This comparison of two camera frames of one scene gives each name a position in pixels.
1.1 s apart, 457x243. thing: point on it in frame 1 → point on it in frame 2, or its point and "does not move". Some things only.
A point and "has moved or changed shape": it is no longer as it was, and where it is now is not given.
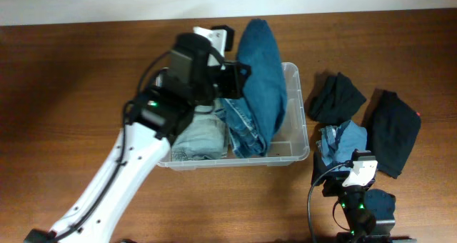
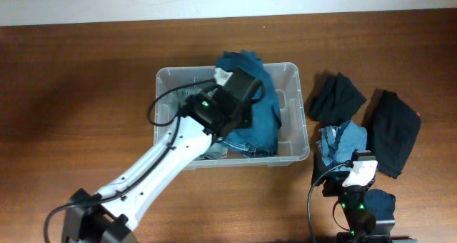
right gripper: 319,166 does not move
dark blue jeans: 254,119 has moved or changed shape
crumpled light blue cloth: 339,143 does not move
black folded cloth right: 392,129 does not move
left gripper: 232,80 → 248,112
